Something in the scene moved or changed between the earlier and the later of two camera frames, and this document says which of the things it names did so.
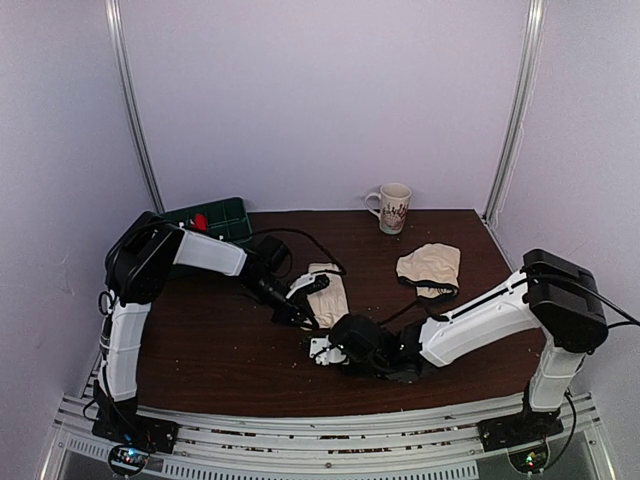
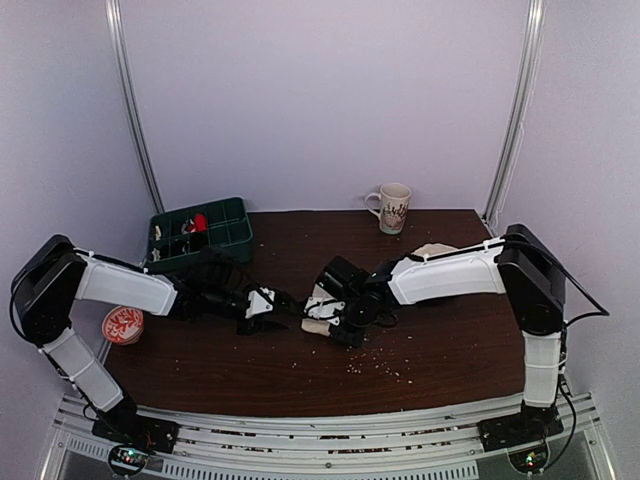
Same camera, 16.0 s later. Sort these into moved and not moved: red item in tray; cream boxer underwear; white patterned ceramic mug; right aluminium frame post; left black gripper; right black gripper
Moved: right black gripper; cream boxer underwear; left black gripper
Not moved: white patterned ceramic mug; red item in tray; right aluminium frame post
